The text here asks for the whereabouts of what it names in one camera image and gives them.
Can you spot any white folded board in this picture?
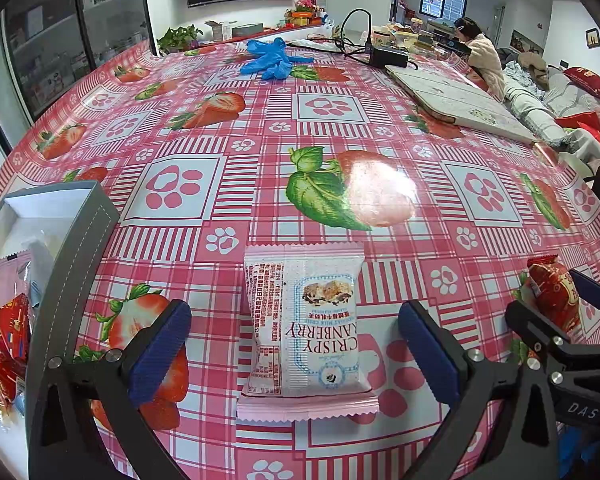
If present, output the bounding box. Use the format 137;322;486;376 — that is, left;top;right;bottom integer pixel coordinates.
384;64;537;142

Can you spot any glass door cabinet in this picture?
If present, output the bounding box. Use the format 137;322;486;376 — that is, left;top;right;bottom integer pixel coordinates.
0;0;153;121

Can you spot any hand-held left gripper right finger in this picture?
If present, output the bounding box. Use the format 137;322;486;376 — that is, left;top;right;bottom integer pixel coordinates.
397;300;563;480

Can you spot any grey storage box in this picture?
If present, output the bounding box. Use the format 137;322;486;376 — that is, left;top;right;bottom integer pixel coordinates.
0;180;122;431

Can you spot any red snack packet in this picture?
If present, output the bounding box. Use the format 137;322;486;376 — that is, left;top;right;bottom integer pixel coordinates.
522;255;581;333
0;330;26;403
0;292;31;361

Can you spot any blue nitrile glove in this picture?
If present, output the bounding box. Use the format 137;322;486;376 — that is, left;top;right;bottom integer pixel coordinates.
240;52;315;81
246;37;288;58

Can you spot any dark laptop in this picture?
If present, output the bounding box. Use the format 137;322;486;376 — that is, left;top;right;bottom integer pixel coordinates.
432;37;471;56

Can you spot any white pink cranberry snack packet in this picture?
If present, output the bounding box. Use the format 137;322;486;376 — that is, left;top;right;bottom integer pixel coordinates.
236;241;379;422

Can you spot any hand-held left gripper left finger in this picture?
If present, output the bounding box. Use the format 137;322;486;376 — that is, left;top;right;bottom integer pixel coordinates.
27;299;193;480

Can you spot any strawberry print tablecloth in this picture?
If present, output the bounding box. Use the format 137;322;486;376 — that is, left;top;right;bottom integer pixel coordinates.
0;35;600;480

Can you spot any black cable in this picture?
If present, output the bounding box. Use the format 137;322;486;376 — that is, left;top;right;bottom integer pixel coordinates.
287;8;373;61

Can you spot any long translucent pink snack bar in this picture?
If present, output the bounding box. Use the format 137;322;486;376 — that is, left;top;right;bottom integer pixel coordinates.
0;251;33;311

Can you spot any black power adapter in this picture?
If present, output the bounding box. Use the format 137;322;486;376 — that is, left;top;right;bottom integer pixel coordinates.
369;44;410;68

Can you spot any red pillow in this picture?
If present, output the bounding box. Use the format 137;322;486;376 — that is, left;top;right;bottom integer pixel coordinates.
562;66;600;101

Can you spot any green potted plant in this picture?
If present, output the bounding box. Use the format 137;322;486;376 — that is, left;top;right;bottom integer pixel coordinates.
156;25;204;55

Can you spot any grey sofa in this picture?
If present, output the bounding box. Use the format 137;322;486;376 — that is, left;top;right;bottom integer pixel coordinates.
500;55;600;171

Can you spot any small open cardboard box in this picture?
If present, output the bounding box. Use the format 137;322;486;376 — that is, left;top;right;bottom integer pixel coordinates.
204;20;238;42

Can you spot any landscape wall picture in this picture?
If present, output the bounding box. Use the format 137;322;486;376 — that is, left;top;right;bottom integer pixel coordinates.
510;29;546;56

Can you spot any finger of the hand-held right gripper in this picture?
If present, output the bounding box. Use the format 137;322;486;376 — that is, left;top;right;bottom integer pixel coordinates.
570;269;600;321
505;301;581;371

